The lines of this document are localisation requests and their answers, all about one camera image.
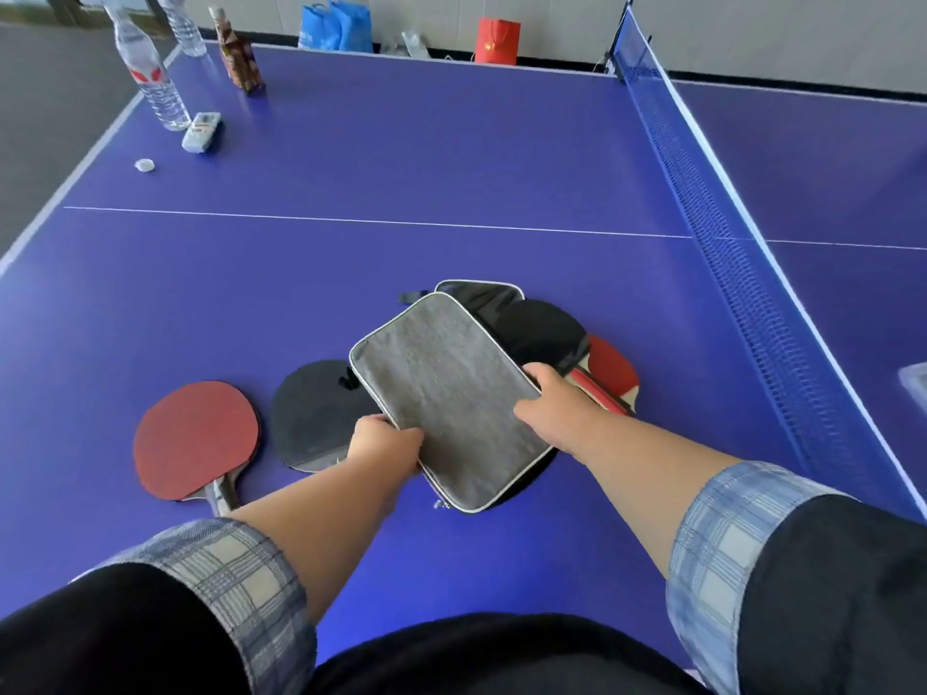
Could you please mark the white plastic bag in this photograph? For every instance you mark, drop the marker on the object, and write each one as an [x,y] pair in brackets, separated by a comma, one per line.
[415,44]

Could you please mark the black net post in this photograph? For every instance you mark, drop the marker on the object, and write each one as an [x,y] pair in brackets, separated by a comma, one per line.
[618,39]

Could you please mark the grey lined black paddle case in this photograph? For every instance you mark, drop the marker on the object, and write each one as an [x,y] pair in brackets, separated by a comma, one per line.
[449,398]

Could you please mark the small white tissue packet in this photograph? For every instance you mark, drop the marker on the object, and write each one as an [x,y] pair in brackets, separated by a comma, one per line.
[200,131]

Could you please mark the brown drink bottle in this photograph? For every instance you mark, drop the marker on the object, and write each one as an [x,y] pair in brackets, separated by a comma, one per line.
[237,56]

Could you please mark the person's right thumb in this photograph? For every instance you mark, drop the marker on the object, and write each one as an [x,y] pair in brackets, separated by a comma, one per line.
[529,412]

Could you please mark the clear plastic box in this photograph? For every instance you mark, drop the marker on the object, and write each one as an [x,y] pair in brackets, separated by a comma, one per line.
[915,383]

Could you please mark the person's left forearm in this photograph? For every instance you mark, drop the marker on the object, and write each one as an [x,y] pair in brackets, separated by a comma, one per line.
[318,528]

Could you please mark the person's left fingers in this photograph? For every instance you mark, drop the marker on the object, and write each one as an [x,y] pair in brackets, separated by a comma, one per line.
[371,426]

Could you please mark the person's right hand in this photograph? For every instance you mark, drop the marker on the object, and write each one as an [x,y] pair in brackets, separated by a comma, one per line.
[568,416]

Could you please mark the red label water bottle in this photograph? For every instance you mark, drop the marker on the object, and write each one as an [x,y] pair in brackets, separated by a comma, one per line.
[148,72]

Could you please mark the blue table tennis net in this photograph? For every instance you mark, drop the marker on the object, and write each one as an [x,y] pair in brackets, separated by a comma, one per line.
[724,231]

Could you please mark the blue shopping bag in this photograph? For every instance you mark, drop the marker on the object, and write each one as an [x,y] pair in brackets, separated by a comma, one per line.
[353,25]
[317,30]

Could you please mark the clear plastic water bottle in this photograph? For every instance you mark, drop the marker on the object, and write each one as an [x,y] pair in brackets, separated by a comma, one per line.
[181,23]

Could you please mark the black table tennis paddle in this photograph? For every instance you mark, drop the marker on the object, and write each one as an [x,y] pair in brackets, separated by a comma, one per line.
[547,336]
[315,412]

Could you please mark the white bottle cap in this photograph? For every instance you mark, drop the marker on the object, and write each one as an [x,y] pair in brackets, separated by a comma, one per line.
[145,164]

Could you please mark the person's left hand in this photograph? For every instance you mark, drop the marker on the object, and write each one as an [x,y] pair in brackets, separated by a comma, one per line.
[387,448]

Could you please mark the red paper bag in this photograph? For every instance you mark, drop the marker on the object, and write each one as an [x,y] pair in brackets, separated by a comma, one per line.
[497,41]

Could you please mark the person's right forearm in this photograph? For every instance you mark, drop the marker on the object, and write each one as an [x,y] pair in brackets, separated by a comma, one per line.
[652,474]

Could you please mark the black jacket with plaid cuffs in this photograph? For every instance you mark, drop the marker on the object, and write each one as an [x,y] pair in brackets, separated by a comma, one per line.
[811,593]

